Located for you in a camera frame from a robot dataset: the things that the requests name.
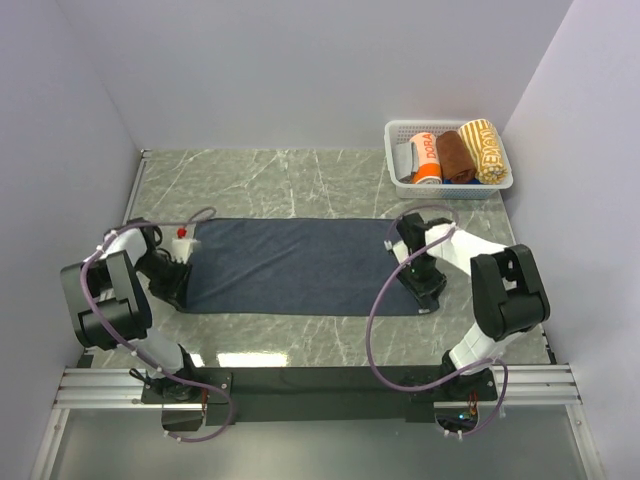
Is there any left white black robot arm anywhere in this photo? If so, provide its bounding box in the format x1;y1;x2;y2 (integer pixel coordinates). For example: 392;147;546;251
60;218;201;402

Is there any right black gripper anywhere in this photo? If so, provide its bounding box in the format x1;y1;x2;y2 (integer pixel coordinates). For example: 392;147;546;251
394;253;448;308

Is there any orange white rolled towel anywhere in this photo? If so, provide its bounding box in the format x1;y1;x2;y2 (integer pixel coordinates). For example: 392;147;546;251
410;132;442;184

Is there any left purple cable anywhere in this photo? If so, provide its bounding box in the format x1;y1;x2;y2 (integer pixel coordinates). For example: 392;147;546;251
79;206;239;443

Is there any yellow striped rolled towel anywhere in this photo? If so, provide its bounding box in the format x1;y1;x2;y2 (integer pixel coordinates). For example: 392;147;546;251
458;119;509;185

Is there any grey folded towel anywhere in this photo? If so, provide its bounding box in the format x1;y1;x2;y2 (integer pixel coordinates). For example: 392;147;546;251
392;142;418;183

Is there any purple cable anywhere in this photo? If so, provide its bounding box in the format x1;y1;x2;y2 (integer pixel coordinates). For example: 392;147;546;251
365;204;510;439
79;206;239;443

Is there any blue towel in basket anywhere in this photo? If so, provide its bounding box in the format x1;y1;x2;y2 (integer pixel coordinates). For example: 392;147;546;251
443;179;483;188

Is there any brown rolled towel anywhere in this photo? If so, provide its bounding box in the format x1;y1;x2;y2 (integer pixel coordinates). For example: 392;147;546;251
436;130;476;184

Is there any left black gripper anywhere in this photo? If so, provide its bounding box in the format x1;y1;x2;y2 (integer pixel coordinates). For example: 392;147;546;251
134;249;193;307

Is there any white plastic basket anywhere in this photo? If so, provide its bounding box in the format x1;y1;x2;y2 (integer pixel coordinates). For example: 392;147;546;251
384;119;514;200

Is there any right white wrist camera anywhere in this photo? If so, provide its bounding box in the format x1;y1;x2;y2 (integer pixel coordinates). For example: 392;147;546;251
384;240;410;264

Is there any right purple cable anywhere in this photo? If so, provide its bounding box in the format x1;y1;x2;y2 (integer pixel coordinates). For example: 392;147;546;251
365;204;510;439

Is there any dark blue towel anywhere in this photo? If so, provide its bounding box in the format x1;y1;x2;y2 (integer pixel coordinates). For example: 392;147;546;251
184;218;419;317

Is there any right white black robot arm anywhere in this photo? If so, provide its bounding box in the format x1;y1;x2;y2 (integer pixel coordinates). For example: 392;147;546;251
387;213;550;399

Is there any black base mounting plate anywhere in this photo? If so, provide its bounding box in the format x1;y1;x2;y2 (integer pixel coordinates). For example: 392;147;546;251
140;365;497;427

